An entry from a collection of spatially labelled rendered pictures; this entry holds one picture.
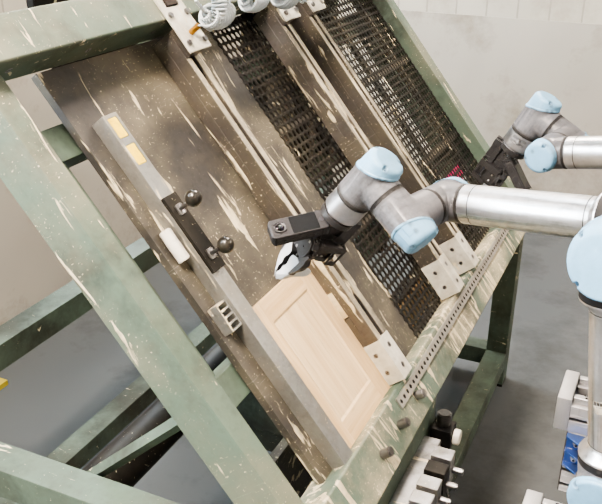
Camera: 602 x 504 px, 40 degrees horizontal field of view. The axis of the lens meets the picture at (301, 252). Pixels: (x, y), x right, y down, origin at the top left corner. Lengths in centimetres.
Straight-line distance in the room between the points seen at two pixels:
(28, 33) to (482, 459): 244
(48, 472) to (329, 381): 73
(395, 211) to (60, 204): 65
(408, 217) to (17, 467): 122
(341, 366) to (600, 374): 89
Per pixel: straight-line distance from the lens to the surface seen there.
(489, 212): 151
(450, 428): 235
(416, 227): 146
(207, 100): 214
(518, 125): 213
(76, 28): 190
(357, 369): 215
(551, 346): 432
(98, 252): 166
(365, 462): 199
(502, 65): 572
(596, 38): 559
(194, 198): 174
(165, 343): 166
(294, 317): 203
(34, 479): 218
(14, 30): 178
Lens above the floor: 213
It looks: 25 degrees down
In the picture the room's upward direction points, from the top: straight up
